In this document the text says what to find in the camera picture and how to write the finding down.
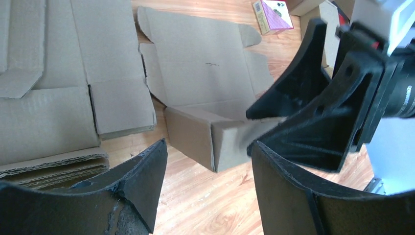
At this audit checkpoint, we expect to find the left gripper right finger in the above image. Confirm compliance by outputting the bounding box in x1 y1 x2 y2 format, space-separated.
252 142 415 235

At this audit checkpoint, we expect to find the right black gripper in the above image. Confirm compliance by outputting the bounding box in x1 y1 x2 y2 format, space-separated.
246 21 415 172

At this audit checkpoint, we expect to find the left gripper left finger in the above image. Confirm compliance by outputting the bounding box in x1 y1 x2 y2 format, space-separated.
0 139 168 235

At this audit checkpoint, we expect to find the brown cardboard box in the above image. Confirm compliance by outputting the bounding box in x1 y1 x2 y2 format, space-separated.
137 6 284 172

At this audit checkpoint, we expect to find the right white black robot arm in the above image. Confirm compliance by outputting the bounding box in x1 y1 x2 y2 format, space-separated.
246 18 415 172

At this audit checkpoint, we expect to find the folded cardboard box front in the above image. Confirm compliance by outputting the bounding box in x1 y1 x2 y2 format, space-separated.
300 0 340 68

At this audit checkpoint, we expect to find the pink white printed box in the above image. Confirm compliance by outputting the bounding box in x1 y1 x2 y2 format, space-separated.
253 0 294 36

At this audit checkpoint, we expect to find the folded cardboard box upright left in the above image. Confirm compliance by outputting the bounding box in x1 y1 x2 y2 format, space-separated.
285 0 324 16

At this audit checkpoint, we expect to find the stack of flat cardboard blanks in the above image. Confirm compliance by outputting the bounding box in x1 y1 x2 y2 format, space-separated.
0 0 157 189

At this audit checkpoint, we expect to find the aluminium rail frame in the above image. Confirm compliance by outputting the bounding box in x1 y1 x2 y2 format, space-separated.
363 178 386 195

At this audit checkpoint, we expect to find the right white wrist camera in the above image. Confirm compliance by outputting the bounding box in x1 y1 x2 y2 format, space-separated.
350 0 415 56

